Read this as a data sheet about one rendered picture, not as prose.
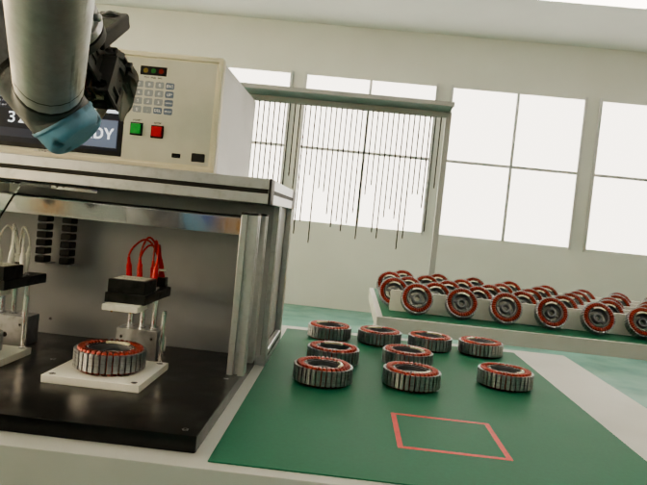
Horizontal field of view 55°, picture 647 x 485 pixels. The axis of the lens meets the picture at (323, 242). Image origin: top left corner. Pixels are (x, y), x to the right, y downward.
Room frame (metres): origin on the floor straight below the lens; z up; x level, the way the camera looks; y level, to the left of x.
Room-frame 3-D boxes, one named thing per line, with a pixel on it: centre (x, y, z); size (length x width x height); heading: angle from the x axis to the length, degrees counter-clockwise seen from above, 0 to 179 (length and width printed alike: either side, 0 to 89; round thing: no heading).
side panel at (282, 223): (1.39, 0.10, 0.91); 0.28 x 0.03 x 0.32; 178
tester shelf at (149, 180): (1.32, 0.43, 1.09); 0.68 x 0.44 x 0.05; 88
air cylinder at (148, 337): (1.14, 0.32, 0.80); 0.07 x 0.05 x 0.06; 88
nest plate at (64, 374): (1.00, 0.32, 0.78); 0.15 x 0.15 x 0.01; 88
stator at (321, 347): (1.34, -0.04, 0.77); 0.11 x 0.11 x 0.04
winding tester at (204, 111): (1.33, 0.42, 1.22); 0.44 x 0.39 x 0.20; 88
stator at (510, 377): (1.28, -0.40, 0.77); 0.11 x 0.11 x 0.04
